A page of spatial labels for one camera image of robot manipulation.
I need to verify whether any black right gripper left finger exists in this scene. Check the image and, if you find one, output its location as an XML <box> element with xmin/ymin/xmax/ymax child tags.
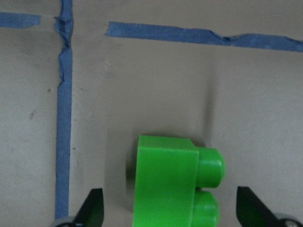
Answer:
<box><xmin>72</xmin><ymin>188</ymin><xmax>104</xmax><ymax>227</ymax></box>

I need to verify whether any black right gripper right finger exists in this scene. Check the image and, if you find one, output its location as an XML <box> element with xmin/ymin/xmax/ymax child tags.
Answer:
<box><xmin>236</xmin><ymin>186</ymin><xmax>285</xmax><ymax>227</ymax></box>

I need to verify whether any green toy block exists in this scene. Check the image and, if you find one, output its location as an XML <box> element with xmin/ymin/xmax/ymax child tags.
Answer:
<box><xmin>133</xmin><ymin>135</ymin><xmax>226</xmax><ymax>227</ymax></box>

